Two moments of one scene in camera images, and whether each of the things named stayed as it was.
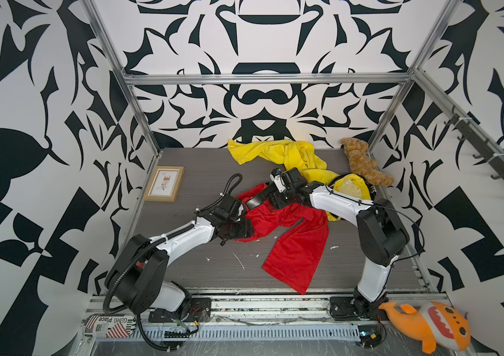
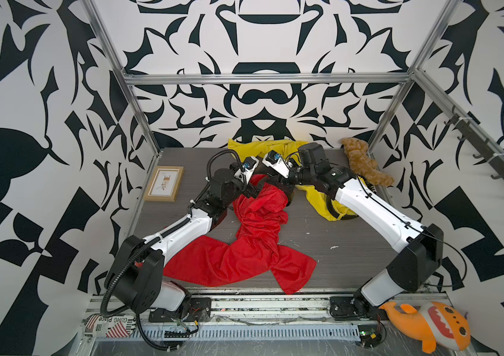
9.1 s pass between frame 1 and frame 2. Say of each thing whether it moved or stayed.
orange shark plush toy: stayed
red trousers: moved
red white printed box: stayed
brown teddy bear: stayed
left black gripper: moved
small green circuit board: stayed
